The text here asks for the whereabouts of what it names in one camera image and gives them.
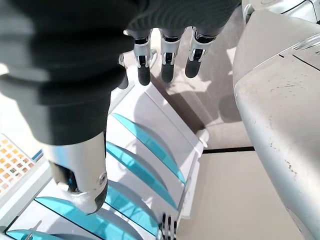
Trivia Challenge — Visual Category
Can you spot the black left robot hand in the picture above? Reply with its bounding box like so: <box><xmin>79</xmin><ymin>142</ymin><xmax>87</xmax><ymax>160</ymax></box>
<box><xmin>156</xmin><ymin>212</ymin><xmax>179</xmax><ymax>240</ymax></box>

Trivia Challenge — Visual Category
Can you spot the cart lock with keys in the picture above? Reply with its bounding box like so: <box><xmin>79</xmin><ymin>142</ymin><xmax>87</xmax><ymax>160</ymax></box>
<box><xmin>26</xmin><ymin>219</ymin><xmax>42</xmax><ymax>240</ymax></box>

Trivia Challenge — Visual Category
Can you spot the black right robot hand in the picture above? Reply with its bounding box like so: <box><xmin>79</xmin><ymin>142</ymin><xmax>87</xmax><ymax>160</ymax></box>
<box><xmin>0</xmin><ymin>0</ymin><xmax>242</xmax><ymax>216</ymax></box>

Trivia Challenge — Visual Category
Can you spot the white medical cart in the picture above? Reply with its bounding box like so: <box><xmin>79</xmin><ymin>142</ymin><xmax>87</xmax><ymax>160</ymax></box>
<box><xmin>0</xmin><ymin>82</ymin><xmax>210</xmax><ymax>240</ymax></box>

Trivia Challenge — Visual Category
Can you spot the white mesh side basket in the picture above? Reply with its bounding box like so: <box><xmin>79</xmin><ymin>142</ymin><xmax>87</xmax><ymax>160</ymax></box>
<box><xmin>0</xmin><ymin>133</ymin><xmax>36</xmax><ymax>195</ymax></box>

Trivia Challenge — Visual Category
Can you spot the silver right robot leg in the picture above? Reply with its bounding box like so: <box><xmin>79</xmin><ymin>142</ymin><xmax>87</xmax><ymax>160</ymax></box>
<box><xmin>232</xmin><ymin>0</ymin><xmax>320</xmax><ymax>240</ymax></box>

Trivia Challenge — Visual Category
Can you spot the white bin blue lid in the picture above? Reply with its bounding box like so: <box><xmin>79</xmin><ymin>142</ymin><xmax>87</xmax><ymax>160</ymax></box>
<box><xmin>31</xmin><ymin>147</ymin><xmax>46</xmax><ymax>162</ymax></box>

